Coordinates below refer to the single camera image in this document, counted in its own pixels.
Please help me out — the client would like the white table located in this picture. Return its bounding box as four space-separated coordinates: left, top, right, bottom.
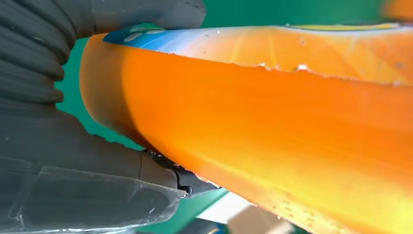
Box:
197 192 259 223

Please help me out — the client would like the cardboard box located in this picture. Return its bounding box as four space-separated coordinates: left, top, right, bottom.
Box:
227 205 291 234

